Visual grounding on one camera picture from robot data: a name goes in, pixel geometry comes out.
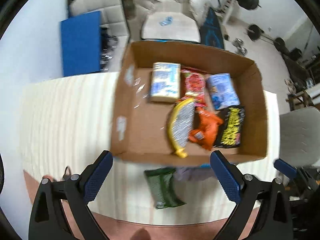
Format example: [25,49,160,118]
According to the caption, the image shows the dark green snack bag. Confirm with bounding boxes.
[144,167,185,210]

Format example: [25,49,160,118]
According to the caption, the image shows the yellow silver snack bag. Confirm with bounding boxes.
[168,98,195,159]

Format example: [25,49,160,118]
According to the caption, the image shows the striped mat with cat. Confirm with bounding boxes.
[19,71,281,240]

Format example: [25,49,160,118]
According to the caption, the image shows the chrome dumbbell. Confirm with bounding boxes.
[232,38,247,56]

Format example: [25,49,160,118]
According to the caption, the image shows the grey folded mattress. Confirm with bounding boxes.
[67,0,130,44]

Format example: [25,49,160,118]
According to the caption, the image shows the floor barbell black plates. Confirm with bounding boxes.
[247,24,290,56]

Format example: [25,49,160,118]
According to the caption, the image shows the cardboard box with printed sides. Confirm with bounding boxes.
[111,41,268,166]

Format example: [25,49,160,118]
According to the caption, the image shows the orange snack bag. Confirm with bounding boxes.
[189,107,224,151]

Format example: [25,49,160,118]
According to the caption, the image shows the cream blue tissue pack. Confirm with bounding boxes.
[150,62,181,103]

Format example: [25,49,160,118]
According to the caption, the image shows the blue foam board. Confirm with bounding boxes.
[60,11,101,77]

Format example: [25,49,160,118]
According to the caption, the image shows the black yellow snack bag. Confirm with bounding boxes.
[214,105,245,148]

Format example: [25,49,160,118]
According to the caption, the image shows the light blue tissue pack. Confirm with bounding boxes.
[206,73,240,111]

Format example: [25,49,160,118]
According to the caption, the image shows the red snack bag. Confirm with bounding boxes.
[180,67,207,107]

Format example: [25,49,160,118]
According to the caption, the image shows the dark blue weight bench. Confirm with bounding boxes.
[200,7,225,50]

